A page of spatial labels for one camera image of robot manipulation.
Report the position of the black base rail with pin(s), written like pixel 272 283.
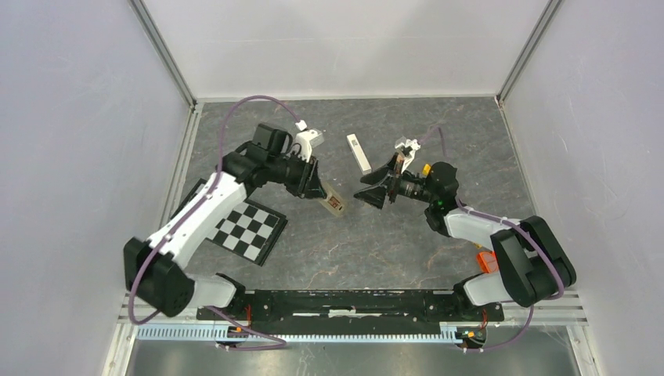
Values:
pixel 322 312

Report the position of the orange translucent semicircle block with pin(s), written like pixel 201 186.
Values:
pixel 487 261

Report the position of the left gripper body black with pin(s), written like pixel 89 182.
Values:
pixel 298 173

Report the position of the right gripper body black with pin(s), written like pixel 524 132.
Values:
pixel 395 182

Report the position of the black white checkerboard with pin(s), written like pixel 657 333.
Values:
pixel 228 219

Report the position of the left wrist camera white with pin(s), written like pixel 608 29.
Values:
pixel 305 141

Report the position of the white black remote control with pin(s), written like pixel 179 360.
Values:
pixel 333 201

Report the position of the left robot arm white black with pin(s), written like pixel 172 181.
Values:
pixel 154 267

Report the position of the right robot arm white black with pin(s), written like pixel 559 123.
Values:
pixel 531 264

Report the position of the white remote battery cover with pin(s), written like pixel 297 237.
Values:
pixel 358 153

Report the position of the white toothed cable duct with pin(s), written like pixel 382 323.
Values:
pixel 218 332

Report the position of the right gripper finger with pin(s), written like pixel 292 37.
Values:
pixel 380 176
pixel 373 195

